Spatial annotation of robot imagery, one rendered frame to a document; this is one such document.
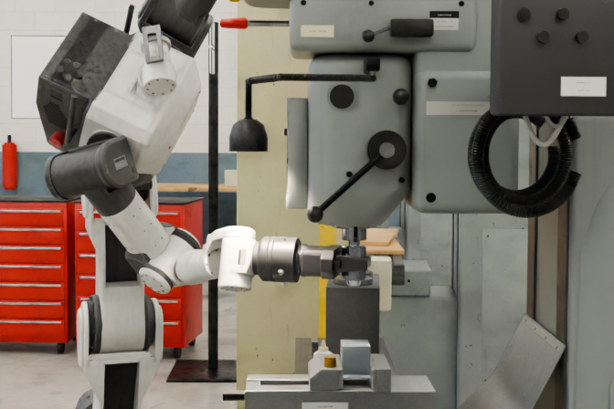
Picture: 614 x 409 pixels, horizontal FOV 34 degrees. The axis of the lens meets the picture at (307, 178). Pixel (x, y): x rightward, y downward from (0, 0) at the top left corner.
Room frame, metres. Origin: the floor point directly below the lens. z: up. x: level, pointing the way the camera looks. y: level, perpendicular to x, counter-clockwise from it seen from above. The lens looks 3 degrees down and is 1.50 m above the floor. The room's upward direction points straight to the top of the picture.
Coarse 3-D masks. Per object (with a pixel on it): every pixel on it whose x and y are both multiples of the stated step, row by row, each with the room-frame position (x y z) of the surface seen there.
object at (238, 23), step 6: (222, 18) 2.02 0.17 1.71; (228, 18) 2.02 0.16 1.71; (234, 18) 2.02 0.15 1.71; (240, 18) 2.02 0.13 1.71; (246, 18) 2.03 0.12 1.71; (222, 24) 2.02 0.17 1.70; (228, 24) 2.02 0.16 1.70; (234, 24) 2.02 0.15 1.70; (240, 24) 2.02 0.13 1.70; (246, 24) 2.02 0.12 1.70; (252, 24) 2.02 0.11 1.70; (258, 24) 2.02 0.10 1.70; (264, 24) 2.02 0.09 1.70; (270, 24) 2.02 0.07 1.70; (276, 24) 2.02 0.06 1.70; (282, 24) 2.02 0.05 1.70; (288, 24) 2.02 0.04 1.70
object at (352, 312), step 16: (368, 272) 2.38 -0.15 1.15; (336, 288) 2.24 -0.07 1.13; (352, 288) 2.24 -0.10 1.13; (368, 288) 2.24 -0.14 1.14; (336, 304) 2.24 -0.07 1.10; (352, 304) 2.24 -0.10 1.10; (368, 304) 2.24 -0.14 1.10; (336, 320) 2.24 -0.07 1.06; (352, 320) 2.24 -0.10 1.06; (368, 320) 2.24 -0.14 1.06; (336, 336) 2.24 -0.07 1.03; (352, 336) 2.24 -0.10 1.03; (368, 336) 2.24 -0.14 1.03; (336, 352) 2.24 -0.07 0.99
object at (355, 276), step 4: (344, 252) 1.91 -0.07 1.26; (348, 252) 1.91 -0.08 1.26; (352, 252) 1.91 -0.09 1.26; (356, 252) 1.91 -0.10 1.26; (360, 252) 1.91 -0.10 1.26; (364, 252) 1.92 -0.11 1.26; (348, 256) 1.91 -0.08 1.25; (352, 256) 1.91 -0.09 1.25; (356, 256) 1.91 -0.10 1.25; (360, 256) 1.91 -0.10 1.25; (364, 256) 1.92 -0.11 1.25; (344, 272) 1.91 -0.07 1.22; (348, 272) 1.91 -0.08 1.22; (352, 272) 1.91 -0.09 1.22; (356, 272) 1.91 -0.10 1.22; (360, 272) 1.91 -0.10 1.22; (364, 272) 1.92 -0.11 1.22; (344, 276) 1.91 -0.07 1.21; (348, 276) 1.91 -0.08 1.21; (352, 276) 1.91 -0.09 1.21; (356, 276) 1.91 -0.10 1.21; (360, 276) 1.91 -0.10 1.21; (364, 276) 1.92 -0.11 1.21; (352, 280) 1.91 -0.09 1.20; (356, 280) 1.91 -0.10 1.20
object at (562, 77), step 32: (512, 0) 1.56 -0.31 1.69; (544, 0) 1.56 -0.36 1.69; (576, 0) 1.56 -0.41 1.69; (608, 0) 1.56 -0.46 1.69; (512, 32) 1.56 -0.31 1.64; (544, 32) 1.55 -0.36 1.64; (576, 32) 1.56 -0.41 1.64; (608, 32) 1.56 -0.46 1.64; (512, 64) 1.56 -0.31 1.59; (544, 64) 1.56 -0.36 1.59; (576, 64) 1.56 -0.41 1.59; (608, 64) 1.56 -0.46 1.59; (512, 96) 1.56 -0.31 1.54; (544, 96) 1.56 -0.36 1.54; (576, 96) 1.56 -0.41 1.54; (608, 96) 1.56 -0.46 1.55
